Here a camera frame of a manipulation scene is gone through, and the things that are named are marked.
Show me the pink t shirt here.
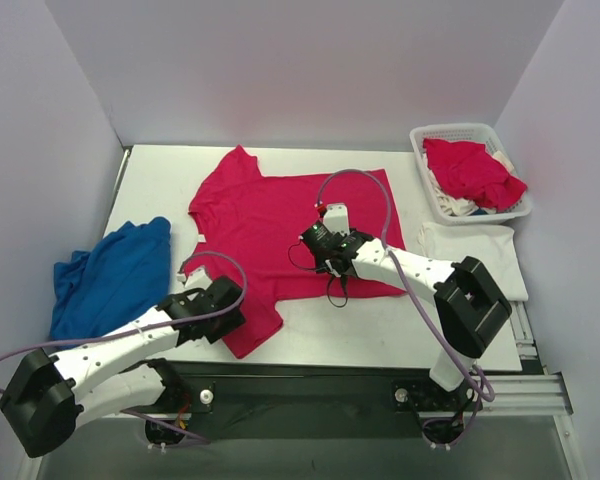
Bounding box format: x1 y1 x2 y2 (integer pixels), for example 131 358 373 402
423 138 527 213
182 146 405 359

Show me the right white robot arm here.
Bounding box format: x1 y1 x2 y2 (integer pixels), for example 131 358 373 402
300 221 512 408

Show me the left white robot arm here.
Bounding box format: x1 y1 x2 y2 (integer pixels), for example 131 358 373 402
0 276 245 458

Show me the blue t shirt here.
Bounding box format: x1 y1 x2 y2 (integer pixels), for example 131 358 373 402
49 217 171 341

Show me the pink t shirt in basket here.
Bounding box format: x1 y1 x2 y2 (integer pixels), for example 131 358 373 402
423 138 527 213

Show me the white folded t shirt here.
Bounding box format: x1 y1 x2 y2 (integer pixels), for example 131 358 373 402
418 222 529 302

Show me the white plastic basket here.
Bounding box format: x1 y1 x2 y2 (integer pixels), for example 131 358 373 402
410 123 532 225

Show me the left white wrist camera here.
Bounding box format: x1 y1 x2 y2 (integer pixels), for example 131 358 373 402
176 266 212 292

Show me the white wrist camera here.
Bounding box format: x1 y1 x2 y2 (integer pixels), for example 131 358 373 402
317 203 350 237
176 266 212 292

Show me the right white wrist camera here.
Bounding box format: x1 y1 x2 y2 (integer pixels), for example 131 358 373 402
317 203 350 237

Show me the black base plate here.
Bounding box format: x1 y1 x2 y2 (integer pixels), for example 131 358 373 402
121 356 486 442

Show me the aluminium frame rail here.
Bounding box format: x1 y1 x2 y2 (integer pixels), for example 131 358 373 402
482 302 573 417

